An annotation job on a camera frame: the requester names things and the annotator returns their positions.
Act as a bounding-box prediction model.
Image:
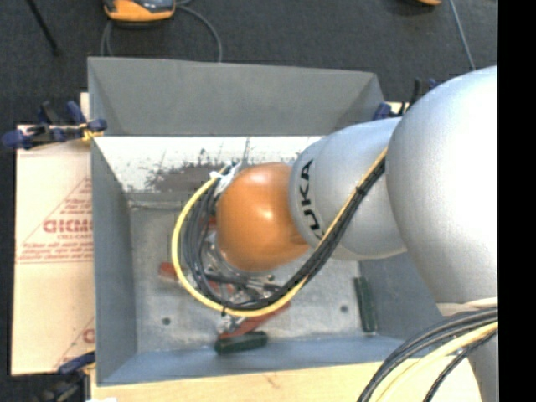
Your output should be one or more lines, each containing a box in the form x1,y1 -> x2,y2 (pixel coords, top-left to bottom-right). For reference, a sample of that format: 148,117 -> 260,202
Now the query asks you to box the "brown cardboard board red print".
9,122 -> 97,377

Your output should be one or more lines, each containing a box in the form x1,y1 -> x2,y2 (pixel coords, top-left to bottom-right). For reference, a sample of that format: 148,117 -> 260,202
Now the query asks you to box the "dark green flat block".
353,275 -> 379,334
214,330 -> 269,356

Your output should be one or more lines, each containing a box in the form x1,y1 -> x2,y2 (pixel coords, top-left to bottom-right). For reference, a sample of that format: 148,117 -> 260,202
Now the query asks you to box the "grey metal bin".
86,56 -> 446,387

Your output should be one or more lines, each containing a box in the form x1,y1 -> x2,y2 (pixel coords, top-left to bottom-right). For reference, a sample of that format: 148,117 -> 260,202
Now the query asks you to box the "red-brown flat block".
218,300 -> 292,342
157,260 -> 229,294

